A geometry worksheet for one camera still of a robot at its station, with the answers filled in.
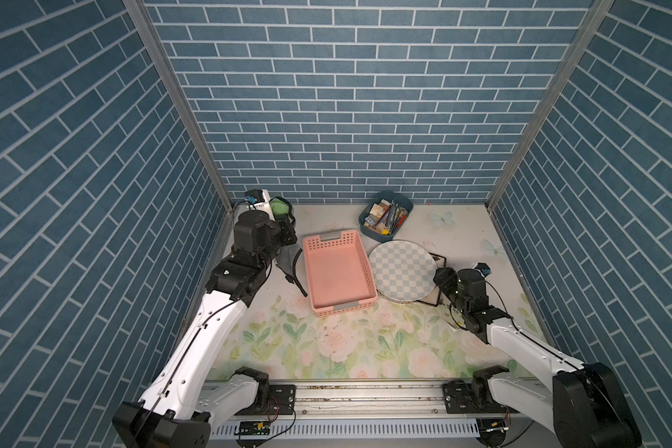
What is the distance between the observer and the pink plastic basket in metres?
0.96

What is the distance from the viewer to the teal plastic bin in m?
1.10

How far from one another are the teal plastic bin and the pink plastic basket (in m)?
0.09
